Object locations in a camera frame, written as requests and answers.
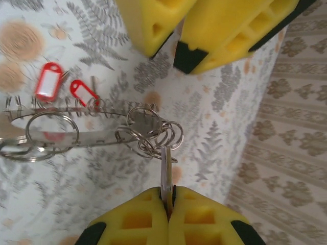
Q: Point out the plain silver key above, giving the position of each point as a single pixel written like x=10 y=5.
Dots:
x=166 y=176

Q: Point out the red plastic key tag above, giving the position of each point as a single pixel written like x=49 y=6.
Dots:
x=83 y=92
x=48 y=83

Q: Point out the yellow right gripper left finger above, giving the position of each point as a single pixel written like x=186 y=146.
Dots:
x=153 y=229

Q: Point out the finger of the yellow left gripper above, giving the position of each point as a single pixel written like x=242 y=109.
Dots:
x=143 y=20
x=217 y=30

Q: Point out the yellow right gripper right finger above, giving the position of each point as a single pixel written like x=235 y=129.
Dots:
x=178 y=229

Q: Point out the silver keyring bunch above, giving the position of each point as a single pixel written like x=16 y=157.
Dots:
x=143 y=123

